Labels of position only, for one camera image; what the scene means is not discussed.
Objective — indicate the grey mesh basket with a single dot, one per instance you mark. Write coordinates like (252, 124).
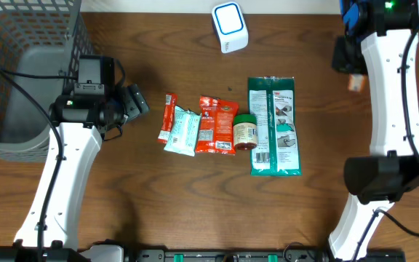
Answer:
(41, 42)

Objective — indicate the red snack bag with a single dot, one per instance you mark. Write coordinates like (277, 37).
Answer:
(216, 127)

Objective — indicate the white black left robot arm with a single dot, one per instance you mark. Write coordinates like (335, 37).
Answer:
(78, 121)

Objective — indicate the orange Kleenex tissue pack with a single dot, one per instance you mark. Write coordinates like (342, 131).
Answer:
(356, 82)

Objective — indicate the red packet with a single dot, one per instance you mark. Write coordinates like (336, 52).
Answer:
(168, 117)

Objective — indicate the white barcode scanner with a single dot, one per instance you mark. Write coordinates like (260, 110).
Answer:
(230, 27)

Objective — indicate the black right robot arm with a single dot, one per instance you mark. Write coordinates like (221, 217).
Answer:
(380, 42)

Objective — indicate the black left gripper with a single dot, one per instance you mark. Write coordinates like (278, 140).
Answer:
(134, 103)

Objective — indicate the green lid jar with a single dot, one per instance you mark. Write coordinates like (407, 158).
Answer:
(245, 131)

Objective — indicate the white small packet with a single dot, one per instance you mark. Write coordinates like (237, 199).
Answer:
(184, 132)

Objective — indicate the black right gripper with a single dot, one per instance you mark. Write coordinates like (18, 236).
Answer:
(340, 61)

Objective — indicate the green white 3M package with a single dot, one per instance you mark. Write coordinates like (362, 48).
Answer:
(272, 101)

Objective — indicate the black mounting rail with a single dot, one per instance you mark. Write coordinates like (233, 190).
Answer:
(231, 255)

